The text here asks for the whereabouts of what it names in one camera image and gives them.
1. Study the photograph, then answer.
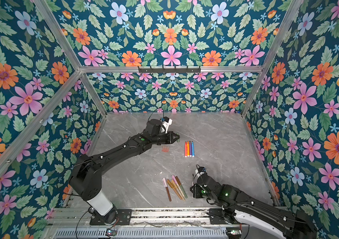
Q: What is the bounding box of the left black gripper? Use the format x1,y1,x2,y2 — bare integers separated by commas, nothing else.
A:
151,129,181,144

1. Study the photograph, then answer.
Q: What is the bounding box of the red highlighter pen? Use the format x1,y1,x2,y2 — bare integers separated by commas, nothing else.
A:
184,142,188,157

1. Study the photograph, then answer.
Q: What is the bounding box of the red pen cap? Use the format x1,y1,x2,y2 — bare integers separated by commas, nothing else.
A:
162,146,169,152

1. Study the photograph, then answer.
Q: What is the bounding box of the orange highlighter pen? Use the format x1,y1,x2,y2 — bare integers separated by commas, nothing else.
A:
186,141,192,157

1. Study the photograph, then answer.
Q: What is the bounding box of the purple highlighter pen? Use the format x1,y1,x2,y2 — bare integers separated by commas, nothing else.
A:
188,141,193,157

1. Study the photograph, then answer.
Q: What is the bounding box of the blue highlighter pen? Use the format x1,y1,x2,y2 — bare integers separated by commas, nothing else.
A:
190,141,195,157

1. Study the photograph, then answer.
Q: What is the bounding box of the dark green pen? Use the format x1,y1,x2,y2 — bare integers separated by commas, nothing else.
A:
175,176,188,199

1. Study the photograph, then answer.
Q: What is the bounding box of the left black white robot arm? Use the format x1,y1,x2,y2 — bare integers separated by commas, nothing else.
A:
69,117,180,225

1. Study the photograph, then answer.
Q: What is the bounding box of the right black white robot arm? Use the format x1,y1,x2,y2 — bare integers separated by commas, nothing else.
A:
190,167,318,239

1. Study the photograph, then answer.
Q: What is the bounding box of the tan brown pen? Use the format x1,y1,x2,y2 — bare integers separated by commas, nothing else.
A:
170,179,184,201

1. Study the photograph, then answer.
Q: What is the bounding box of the brown pen tan cap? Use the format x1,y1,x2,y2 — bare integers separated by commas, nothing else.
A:
167,179,182,200

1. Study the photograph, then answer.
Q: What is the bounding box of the beige pen pink cap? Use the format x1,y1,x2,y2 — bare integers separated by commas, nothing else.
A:
171,175,185,201

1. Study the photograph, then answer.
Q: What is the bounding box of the brown pen pink cap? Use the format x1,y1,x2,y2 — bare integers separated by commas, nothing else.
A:
162,177,171,202

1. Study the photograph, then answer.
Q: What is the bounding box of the right small circuit board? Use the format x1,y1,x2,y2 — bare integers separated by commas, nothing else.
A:
226,228,242,239

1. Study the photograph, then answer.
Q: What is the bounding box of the small circuit board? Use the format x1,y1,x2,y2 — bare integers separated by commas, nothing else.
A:
226,228,242,239
106,229,117,237

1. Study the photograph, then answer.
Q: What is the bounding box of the black hook rack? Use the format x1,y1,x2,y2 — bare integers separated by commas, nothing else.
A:
138,66,201,74

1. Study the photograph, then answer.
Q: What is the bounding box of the left small circuit board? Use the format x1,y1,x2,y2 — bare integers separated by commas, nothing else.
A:
106,229,117,237

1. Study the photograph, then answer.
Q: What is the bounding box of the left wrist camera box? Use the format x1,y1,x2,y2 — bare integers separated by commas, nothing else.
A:
161,117,172,133

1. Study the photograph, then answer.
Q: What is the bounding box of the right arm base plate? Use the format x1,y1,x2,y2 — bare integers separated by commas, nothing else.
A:
207,208,238,225

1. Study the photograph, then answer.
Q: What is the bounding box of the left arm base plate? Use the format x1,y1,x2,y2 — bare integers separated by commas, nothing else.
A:
89,209,132,226

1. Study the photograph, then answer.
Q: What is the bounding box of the white slotted cable duct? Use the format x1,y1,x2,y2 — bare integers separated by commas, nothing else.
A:
53,227,228,239

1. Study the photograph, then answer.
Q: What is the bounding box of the aluminium front rail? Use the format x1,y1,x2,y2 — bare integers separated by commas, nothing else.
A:
45,207,296,229

